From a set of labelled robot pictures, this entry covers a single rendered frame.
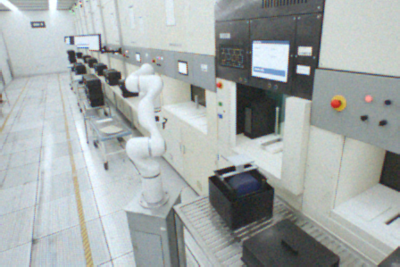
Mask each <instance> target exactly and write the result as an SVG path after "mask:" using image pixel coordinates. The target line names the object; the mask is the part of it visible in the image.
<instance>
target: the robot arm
mask: <svg viewBox="0 0 400 267"><path fill-rule="evenodd" d="M125 87H126V89H127V90H128V91H131V92H134V93H137V92H139V101H140V102H139V104H138V106H137V117H138V120H139V123H140V125H141V126H142V127H144V128H145V129H147V130H148V131H150V133H151V136H150V137H145V138H132V139H129V141H127V144H126V146H125V148H126V152H127V156H128V157H129V158H130V159H131V161H133V162H134V163H135V164H137V166H138V167H139V169H140V173H141V181H142V186H143V190H144V191H142V195H141V196H140V197H139V204H140V205H141V206H143V207H145V208H146V209H155V208H158V207H161V206H163V205H164V204H166V203H167V202H168V200H169V193H168V192H167V191H165V190H163V183H162V177H161V167H160V164H159V163H158V162H157V161H154V160H152V159H150V158H147V157H153V156H161V155H163V154H165V152H166V150H167V144H166V142H165V139H164V138H163V135H162V134H161V132H160V131H159V130H158V127H157V125H156V123H162V129H165V123H166V122H167V120H168V119H167V118H164V117H163V112H162V110H161V98H160V94H161V92H162V91H163V79H161V77H160V76H156V75H155V74H154V68H153V67H152V65H150V64H149V63H144V64H143V65H141V68H140V69H139V70H137V71H135V72H133V73H131V74H130V75H129V76H128V77H127V79H126V80H125ZM163 119H165V122H164V121H163Z"/></svg>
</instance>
